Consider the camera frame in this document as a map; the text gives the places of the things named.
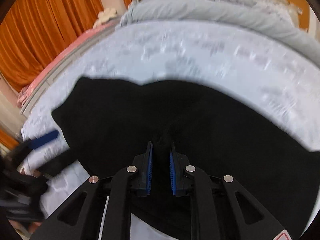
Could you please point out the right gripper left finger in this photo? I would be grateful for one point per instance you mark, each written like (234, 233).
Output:
(100, 207)

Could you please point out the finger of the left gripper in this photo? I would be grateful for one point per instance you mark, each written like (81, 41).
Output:
(46, 138)

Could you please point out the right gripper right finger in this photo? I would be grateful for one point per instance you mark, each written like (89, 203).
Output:
(210, 207)

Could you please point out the black pants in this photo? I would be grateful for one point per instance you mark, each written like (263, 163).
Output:
(106, 123)

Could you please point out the pink blanket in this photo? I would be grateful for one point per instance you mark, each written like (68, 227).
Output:
(26, 92)

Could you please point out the butterfly print bed cover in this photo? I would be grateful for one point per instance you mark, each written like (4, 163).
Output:
(267, 76)

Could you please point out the orange curtain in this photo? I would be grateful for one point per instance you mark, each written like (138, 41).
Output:
(34, 32)

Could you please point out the white flower plush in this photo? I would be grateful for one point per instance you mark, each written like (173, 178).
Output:
(105, 16)

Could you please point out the grey folded duvet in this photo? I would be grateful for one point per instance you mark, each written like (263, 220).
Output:
(223, 12)

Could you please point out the butterfly print pillow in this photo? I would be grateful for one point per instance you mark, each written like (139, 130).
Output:
(271, 7)

